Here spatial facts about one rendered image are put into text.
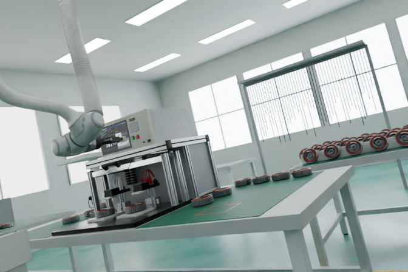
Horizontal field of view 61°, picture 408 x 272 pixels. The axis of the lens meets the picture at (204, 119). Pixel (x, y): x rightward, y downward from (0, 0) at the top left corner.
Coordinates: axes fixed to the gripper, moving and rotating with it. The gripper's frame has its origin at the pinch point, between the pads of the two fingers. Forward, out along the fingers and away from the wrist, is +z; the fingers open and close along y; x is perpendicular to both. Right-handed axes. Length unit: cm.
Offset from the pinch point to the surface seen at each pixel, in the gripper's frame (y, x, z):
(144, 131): 9.9, 1.6, 9.7
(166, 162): 24.1, -18.2, 5.5
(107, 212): -15.7, -38.0, -6.1
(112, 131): -16.0, 7.5, 9.6
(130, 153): -1.6, -8.8, 6.9
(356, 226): 97, -75, 63
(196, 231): 60, -46, -29
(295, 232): 97, -50, -26
